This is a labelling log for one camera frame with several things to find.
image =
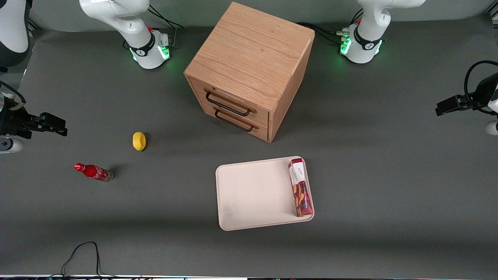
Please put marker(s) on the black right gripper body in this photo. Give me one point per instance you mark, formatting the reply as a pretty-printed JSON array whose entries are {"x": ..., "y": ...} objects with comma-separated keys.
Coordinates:
[{"x": 12, "y": 119}]

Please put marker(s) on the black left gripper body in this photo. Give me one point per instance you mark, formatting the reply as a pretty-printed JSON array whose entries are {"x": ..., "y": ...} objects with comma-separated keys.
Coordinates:
[{"x": 479, "y": 96}]

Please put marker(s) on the red cookie box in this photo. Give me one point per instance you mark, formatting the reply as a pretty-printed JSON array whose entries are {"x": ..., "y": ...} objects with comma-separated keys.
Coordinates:
[{"x": 300, "y": 188}]

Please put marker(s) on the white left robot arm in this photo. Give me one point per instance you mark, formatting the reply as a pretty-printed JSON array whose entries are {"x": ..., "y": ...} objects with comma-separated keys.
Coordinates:
[{"x": 367, "y": 33}]

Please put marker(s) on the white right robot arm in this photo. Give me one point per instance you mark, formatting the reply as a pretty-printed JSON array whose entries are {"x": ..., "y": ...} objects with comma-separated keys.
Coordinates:
[{"x": 132, "y": 27}]

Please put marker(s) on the cream plastic tray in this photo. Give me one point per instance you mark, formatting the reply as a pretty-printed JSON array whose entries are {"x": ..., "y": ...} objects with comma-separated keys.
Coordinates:
[{"x": 253, "y": 194}]

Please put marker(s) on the red cola bottle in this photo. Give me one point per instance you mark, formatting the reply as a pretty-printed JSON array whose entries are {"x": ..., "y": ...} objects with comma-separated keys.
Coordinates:
[{"x": 93, "y": 171}]

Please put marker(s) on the yellow lemon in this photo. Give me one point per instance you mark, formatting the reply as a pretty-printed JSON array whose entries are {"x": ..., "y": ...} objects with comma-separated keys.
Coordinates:
[{"x": 139, "y": 140}]

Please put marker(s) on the dark grey table mat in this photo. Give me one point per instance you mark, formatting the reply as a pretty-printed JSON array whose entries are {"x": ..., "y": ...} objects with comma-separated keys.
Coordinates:
[{"x": 155, "y": 217}]

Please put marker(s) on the wooden drawer front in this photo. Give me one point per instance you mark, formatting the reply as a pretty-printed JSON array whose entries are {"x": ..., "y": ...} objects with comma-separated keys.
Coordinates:
[
  {"x": 260, "y": 114},
  {"x": 261, "y": 131}
]

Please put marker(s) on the oak wooden drawer cabinet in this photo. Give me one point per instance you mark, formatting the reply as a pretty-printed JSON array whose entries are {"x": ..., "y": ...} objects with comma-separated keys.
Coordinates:
[{"x": 249, "y": 50}]

